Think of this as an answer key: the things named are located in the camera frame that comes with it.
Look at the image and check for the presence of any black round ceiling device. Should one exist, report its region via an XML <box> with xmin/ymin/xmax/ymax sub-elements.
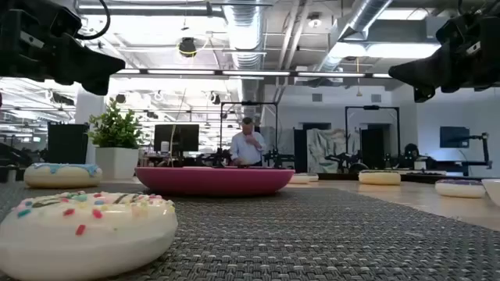
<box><xmin>177</xmin><ymin>37</ymin><xmax>198</xmax><ymax>59</ymax></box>

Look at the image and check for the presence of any person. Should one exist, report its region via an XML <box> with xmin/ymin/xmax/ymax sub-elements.
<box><xmin>402</xmin><ymin>143</ymin><xmax>423</xmax><ymax>169</ymax></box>
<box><xmin>229</xmin><ymin>116</ymin><xmax>267</xmax><ymax>168</ymax></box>

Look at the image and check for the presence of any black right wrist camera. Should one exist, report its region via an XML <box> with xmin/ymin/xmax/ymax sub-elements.
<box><xmin>435</xmin><ymin>13</ymin><xmax>473</xmax><ymax>46</ymax></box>

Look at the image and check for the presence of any blue icing donut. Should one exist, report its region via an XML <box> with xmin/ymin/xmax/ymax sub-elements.
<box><xmin>23</xmin><ymin>162</ymin><xmax>103</xmax><ymax>190</ymax></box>

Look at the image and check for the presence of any black computer monitor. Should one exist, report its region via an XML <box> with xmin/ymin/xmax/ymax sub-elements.
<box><xmin>153</xmin><ymin>123</ymin><xmax>201</xmax><ymax>153</ymax></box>

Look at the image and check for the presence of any black jointed stand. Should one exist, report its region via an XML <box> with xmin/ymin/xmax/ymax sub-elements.
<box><xmin>445</xmin><ymin>131</ymin><xmax>494</xmax><ymax>177</ymax></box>

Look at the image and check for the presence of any small teal icing donut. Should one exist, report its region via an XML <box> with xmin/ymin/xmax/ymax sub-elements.
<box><xmin>288</xmin><ymin>173</ymin><xmax>313</xmax><ymax>185</ymax></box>

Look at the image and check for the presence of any white crumpled cover sheet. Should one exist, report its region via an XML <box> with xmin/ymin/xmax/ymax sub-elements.
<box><xmin>306</xmin><ymin>127</ymin><xmax>361</xmax><ymax>174</ymax></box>

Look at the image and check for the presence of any black cabinet panel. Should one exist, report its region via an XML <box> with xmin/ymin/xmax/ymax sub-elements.
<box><xmin>47</xmin><ymin>122</ymin><xmax>90</xmax><ymax>165</ymax></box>

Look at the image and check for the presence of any pink round plate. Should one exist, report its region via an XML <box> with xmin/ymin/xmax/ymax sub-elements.
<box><xmin>134</xmin><ymin>166</ymin><xmax>296</xmax><ymax>197</ymax></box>

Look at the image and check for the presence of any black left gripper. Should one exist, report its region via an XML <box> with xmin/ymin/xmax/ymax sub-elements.
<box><xmin>0</xmin><ymin>0</ymin><xmax>126</xmax><ymax>97</ymax></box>

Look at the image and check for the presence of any cream zigzag sprinkled donut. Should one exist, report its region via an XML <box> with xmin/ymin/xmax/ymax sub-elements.
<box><xmin>0</xmin><ymin>190</ymin><xmax>180</xmax><ymax>281</ymax></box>

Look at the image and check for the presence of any black metal rig frame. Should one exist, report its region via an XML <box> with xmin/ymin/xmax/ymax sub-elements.
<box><xmin>344</xmin><ymin>105</ymin><xmax>402</xmax><ymax>169</ymax></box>
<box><xmin>219</xmin><ymin>101</ymin><xmax>280</xmax><ymax>169</ymax></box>

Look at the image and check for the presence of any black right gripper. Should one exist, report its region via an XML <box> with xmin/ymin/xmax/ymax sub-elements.
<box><xmin>388</xmin><ymin>13</ymin><xmax>500</xmax><ymax>104</ymax></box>

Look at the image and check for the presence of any green plant in white pot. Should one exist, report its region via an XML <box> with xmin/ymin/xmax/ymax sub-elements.
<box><xmin>86</xmin><ymin>97</ymin><xmax>145</xmax><ymax>181</ymax></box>

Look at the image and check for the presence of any grey woven placemat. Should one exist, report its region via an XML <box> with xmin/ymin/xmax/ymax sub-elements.
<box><xmin>0</xmin><ymin>180</ymin><xmax>500</xmax><ymax>281</ymax></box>

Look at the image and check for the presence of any chocolate icing donut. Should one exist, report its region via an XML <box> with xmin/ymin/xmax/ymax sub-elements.
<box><xmin>358</xmin><ymin>169</ymin><xmax>402</xmax><ymax>187</ymax></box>

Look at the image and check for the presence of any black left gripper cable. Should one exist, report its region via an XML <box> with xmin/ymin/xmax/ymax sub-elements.
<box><xmin>73</xmin><ymin>0</ymin><xmax>112</xmax><ymax>41</ymax></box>

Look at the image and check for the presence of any long linear ceiling light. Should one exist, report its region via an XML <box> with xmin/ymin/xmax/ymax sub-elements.
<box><xmin>112</xmin><ymin>68</ymin><xmax>394</xmax><ymax>80</ymax></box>

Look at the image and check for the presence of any white round plate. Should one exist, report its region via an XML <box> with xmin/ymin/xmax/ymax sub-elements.
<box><xmin>480</xmin><ymin>178</ymin><xmax>500</xmax><ymax>208</ymax></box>

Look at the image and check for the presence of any dark wall screen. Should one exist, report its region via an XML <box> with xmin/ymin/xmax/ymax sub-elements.
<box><xmin>439</xmin><ymin>126</ymin><xmax>471</xmax><ymax>149</ymax></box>

